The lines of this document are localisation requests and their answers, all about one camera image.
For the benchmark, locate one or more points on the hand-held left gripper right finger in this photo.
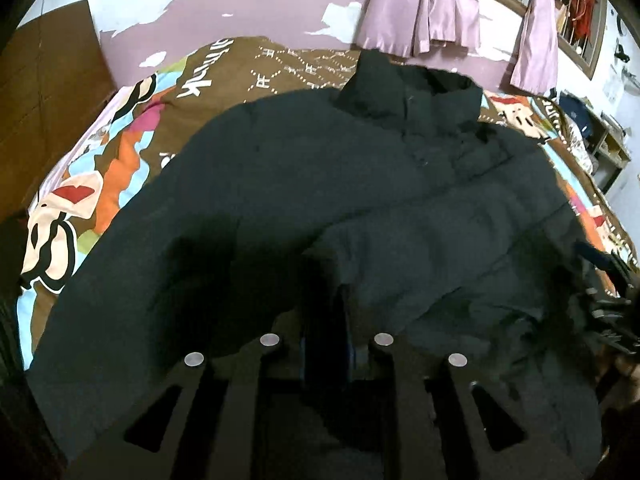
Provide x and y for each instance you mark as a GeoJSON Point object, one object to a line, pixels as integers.
{"type": "Point", "coordinates": [381, 366]}

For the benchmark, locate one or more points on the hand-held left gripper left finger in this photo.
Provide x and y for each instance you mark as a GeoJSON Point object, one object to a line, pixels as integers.
{"type": "Point", "coordinates": [277, 366]}

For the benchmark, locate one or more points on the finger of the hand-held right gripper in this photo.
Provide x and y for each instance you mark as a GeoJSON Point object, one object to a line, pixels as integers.
{"type": "Point", "coordinates": [602, 267]}

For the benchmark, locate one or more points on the black puffer jacket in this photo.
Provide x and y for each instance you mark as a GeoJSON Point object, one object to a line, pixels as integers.
{"type": "Point", "coordinates": [350, 185]}

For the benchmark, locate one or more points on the person's right hand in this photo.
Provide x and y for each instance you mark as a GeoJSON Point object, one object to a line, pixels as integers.
{"type": "Point", "coordinates": [629, 377]}

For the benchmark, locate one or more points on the floral pillow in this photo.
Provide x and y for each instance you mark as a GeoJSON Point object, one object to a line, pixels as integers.
{"type": "Point", "coordinates": [580, 154]}

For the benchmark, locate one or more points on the wooden cubby shelf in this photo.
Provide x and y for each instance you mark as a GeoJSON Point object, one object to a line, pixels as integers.
{"type": "Point", "coordinates": [617, 152]}

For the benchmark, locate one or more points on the dark blue bag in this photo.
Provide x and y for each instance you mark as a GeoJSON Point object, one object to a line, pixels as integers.
{"type": "Point", "coordinates": [577, 112]}

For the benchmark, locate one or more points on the narrow pink curtain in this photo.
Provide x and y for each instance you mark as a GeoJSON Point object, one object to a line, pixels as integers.
{"type": "Point", "coordinates": [537, 40]}

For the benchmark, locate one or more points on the cartoon monkey printed blanket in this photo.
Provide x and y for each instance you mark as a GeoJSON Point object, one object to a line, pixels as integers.
{"type": "Point", "coordinates": [125, 160]}

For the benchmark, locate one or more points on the red hanging garment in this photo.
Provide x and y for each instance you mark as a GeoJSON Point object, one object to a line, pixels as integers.
{"type": "Point", "coordinates": [585, 10]}

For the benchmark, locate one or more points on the wide pink curtain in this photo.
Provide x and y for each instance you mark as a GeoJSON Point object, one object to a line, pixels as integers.
{"type": "Point", "coordinates": [415, 10]}

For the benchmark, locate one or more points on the brown wooden headboard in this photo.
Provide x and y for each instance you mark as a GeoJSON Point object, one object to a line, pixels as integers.
{"type": "Point", "coordinates": [50, 85]}

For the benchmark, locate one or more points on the white wall paper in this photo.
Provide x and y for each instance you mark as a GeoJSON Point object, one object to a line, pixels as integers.
{"type": "Point", "coordinates": [614, 85]}

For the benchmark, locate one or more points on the black wall fixture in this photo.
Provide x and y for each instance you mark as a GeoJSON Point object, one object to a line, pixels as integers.
{"type": "Point", "coordinates": [621, 52]}

